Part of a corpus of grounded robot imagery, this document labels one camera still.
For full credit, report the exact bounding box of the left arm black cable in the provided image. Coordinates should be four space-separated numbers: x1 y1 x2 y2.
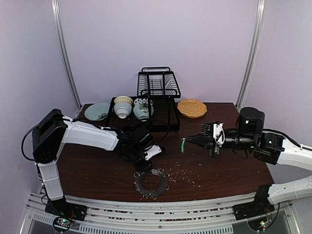
20 117 171 161

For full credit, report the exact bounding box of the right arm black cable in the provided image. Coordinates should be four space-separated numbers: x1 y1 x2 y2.
264 129 312 148

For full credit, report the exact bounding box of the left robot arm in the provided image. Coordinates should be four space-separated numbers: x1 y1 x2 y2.
32 109 161 216

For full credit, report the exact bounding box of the right aluminium frame post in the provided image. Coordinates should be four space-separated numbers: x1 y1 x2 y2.
235 0 267 110

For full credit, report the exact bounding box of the metal keyring disc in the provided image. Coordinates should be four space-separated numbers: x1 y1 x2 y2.
134 169 169 200

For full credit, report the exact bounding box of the aluminium front rail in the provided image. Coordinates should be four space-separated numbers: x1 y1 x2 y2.
17 192 303 234

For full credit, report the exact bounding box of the aluminium frame post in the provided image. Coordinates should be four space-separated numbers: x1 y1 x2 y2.
235 0 267 110
51 0 82 109

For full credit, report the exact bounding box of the yellow dotted plate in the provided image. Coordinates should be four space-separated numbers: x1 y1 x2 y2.
177 99 207 118

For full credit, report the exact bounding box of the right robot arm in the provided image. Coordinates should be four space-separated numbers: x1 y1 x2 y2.
182 107 312 215

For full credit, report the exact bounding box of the white black dotted bowl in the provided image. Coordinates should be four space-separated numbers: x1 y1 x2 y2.
134 98 153 106

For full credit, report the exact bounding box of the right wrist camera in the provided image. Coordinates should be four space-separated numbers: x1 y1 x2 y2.
213 123 225 145

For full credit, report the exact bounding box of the light blue striped bowl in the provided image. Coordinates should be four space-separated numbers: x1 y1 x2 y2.
114 102 132 119

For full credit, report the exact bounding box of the left aluminium frame post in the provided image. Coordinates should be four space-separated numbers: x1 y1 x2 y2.
51 0 82 109

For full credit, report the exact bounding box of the green floral bowl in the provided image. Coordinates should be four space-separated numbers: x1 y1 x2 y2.
133 103 154 120

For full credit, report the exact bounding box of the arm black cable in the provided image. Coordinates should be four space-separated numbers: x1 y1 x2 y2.
264 129 312 148
20 117 171 161

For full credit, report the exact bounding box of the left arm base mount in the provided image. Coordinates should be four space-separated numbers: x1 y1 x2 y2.
45 201 87 221

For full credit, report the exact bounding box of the yellow checked bowl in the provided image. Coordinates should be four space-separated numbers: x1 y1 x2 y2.
114 96 134 105

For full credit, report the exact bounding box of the light blue ceramic plate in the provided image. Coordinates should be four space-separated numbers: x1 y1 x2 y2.
84 102 110 121

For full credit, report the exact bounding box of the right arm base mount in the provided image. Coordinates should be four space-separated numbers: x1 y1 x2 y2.
233 200 275 220

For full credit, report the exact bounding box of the black wire dish rack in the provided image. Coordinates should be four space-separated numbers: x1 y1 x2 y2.
105 66 181 133

